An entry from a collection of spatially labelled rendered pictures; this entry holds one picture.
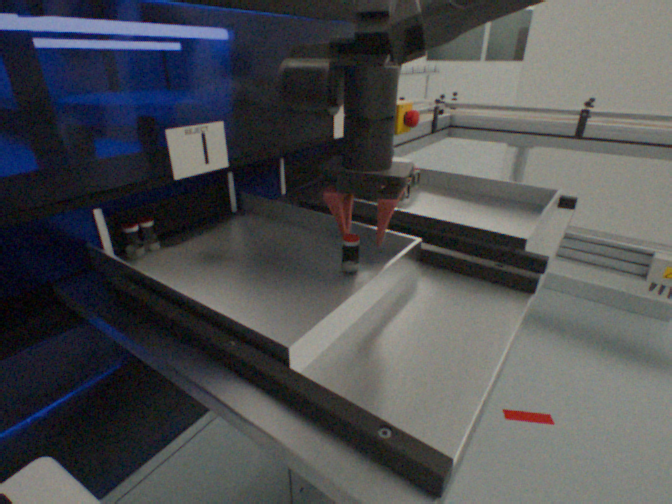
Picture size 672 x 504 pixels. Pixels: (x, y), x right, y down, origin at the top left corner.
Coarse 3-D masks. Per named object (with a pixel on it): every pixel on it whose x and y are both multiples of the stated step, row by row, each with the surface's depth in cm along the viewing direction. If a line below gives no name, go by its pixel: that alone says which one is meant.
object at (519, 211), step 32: (320, 192) 68; (416, 192) 79; (448, 192) 78; (480, 192) 77; (512, 192) 74; (544, 192) 71; (416, 224) 59; (448, 224) 56; (480, 224) 63; (512, 224) 63; (544, 224) 62
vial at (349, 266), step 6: (342, 246) 48; (348, 246) 48; (354, 246) 48; (342, 252) 48; (348, 252) 48; (354, 252) 48; (342, 258) 49; (348, 258) 48; (354, 258) 48; (342, 264) 49; (348, 264) 48; (354, 264) 48; (348, 270) 49; (354, 270) 49
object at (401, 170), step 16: (352, 128) 41; (368, 128) 41; (384, 128) 41; (352, 144) 42; (368, 144) 41; (384, 144) 42; (336, 160) 47; (352, 160) 43; (368, 160) 42; (384, 160) 42; (320, 176) 44; (336, 176) 44; (352, 176) 43; (368, 176) 42; (384, 176) 42; (400, 176) 41
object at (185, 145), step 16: (192, 128) 48; (208, 128) 50; (176, 144) 47; (192, 144) 49; (208, 144) 51; (224, 144) 53; (176, 160) 48; (192, 160) 49; (224, 160) 53; (176, 176) 48
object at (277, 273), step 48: (240, 192) 68; (192, 240) 58; (240, 240) 58; (288, 240) 58; (336, 240) 58; (384, 240) 54; (192, 288) 46; (240, 288) 46; (288, 288) 46; (336, 288) 46; (384, 288) 45; (240, 336) 35; (288, 336) 38; (336, 336) 38
